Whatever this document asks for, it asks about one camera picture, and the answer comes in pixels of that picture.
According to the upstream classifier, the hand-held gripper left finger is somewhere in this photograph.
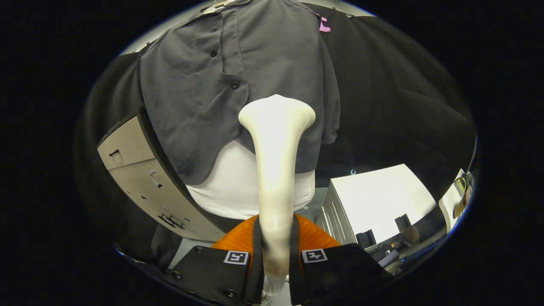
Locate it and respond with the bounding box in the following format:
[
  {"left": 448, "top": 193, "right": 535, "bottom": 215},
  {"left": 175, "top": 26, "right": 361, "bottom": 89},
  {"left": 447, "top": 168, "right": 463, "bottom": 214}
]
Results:
[{"left": 168, "top": 215, "right": 264, "bottom": 306}]

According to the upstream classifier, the white garment steamer head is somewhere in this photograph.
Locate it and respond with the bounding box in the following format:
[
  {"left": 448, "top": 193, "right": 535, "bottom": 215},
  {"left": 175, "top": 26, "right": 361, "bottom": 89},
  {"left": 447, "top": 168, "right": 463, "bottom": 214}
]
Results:
[{"left": 238, "top": 94, "right": 317, "bottom": 279}]

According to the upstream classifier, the grey drawer cabinet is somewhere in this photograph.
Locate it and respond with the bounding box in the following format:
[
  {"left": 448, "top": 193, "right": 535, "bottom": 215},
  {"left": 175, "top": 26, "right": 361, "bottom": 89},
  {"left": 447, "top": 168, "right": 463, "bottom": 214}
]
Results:
[{"left": 97, "top": 108, "right": 238, "bottom": 243}]

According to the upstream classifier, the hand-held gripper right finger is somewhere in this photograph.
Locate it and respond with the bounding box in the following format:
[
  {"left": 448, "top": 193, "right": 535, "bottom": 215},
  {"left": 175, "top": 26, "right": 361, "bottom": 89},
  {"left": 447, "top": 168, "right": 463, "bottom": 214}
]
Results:
[{"left": 289, "top": 214, "right": 394, "bottom": 306}]

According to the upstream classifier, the white mannequin torso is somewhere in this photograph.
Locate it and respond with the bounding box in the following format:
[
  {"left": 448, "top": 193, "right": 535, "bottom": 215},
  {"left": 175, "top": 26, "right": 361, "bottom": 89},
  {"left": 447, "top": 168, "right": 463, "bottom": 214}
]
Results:
[{"left": 186, "top": 139, "right": 316, "bottom": 221}]

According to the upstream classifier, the white cabinet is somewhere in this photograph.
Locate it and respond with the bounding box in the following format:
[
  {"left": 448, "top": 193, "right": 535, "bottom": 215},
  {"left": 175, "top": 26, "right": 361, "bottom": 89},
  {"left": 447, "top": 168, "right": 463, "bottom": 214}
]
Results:
[{"left": 317, "top": 164, "right": 437, "bottom": 247}]

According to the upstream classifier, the grey collared button shirt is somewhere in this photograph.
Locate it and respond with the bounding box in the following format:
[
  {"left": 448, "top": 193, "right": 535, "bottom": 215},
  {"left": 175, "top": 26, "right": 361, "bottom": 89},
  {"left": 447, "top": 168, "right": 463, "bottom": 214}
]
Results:
[{"left": 138, "top": 0, "right": 341, "bottom": 185}]

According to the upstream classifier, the white side table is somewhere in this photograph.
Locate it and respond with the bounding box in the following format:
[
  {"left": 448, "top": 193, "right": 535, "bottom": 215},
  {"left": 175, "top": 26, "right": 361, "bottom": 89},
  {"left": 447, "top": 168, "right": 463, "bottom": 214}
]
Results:
[{"left": 439, "top": 169, "right": 474, "bottom": 221}]

